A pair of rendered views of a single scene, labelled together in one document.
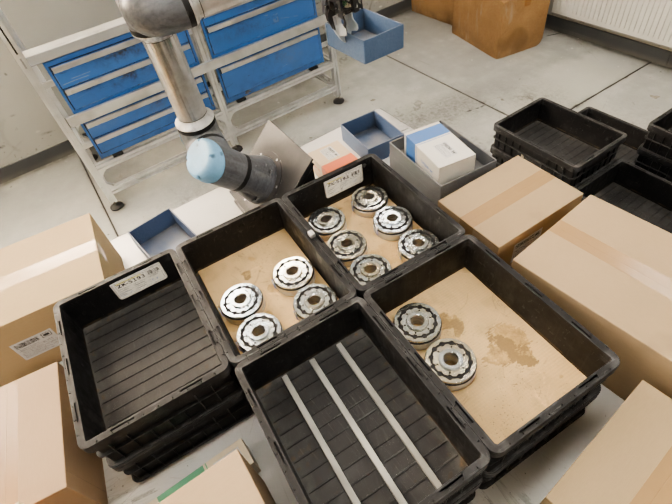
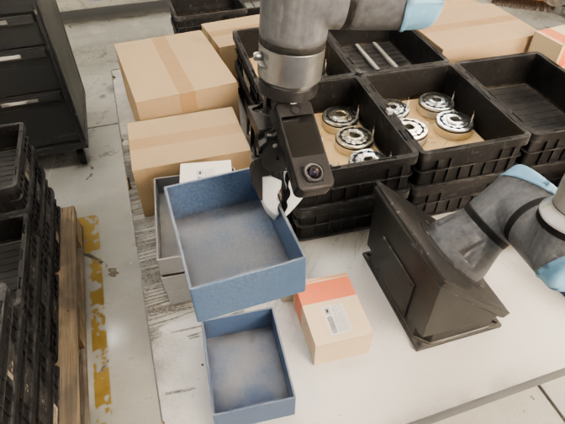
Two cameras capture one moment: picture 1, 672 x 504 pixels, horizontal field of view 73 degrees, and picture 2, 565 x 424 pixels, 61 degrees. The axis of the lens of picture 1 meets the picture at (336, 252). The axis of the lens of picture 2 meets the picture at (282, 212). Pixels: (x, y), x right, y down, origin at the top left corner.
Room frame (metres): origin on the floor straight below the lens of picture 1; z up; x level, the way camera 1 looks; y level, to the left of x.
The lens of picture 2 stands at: (1.87, -0.08, 1.60)
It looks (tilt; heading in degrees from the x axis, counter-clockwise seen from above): 44 degrees down; 188
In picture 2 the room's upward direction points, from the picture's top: straight up
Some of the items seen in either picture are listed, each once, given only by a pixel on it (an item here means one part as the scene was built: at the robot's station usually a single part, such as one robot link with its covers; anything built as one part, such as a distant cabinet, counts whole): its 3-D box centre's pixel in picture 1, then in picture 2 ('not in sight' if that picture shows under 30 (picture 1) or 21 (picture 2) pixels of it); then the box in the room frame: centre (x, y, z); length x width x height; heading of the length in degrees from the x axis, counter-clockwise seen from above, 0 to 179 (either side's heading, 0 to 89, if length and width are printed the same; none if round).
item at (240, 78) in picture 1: (267, 38); not in sight; (2.81, 0.16, 0.60); 0.72 x 0.03 x 0.56; 116
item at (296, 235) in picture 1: (265, 284); (433, 122); (0.71, 0.18, 0.87); 0.40 x 0.30 x 0.11; 23
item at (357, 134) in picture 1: (372, 137); (246, 365); (1.42, -0.21, 0.74); 0.20 x 0.15 x 0.07; 21
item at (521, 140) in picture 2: (260, 271); (437, 106); (0.71, 0.18, 0.92); 0.40 x 0.30 x 0.02; 23
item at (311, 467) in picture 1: (353, 421); (376, 58); (0.34, 0.03, 0.87); 0.40 x 0.30 x 0.11; 23
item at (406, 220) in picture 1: (392, 219); not in sight; (0.85, -0.16, 0.86); 0.10 x 0.10 x 0.01
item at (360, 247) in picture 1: (346, 244); (354, 137); (0.80, -0.03, 0.86); 0.10 x 0.10 x 0.01
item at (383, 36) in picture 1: (364, 34); (231, 236); (1.42, -0.21, 1.11); 0.20 x 0.15 x 0.07; 27
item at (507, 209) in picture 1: (504, 218); (190, 159); (0.85, -0.48, 0.78); 0.30 x 0.22 x 0.16; 115
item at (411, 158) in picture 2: (367, 215); (331, 122); (0.82, -0.09, 0.92); 0.40 x 0.30 x 0.02; 23
